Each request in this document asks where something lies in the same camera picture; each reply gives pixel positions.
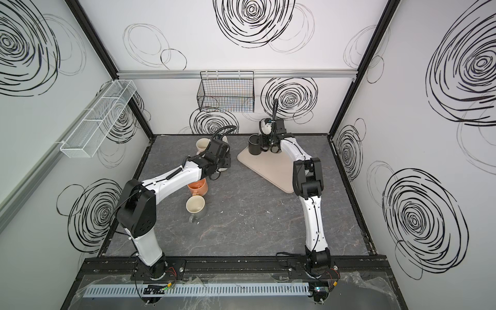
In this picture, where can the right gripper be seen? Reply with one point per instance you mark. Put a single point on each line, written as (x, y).
(269, 143)

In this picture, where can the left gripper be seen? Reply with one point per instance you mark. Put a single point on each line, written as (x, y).
(222, 151)

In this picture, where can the black mug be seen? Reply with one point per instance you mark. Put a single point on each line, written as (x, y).
(255, 144)

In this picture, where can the pink mug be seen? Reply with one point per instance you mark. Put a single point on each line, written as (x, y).
(202, 144)

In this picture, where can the orange and cream mug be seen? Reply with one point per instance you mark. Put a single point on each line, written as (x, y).
(199, 188)

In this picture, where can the tall grey mug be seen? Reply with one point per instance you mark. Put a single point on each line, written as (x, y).
(196, 207)

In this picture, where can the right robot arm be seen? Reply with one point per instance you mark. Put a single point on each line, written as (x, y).
(308, 184)

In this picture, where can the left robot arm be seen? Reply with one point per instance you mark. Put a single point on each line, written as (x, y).
(137, 207)

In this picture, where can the beige plastic tray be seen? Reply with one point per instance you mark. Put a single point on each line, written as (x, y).
(277, 168)

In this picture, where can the black wire basket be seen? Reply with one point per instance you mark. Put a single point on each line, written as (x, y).
(231, 91)

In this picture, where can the white wire shelf basket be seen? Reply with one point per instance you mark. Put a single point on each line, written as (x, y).
(108, 118)

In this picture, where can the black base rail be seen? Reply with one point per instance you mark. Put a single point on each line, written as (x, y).
(181, 268)

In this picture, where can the white slotted cable duct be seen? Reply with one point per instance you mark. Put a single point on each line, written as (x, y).
(197, 290)

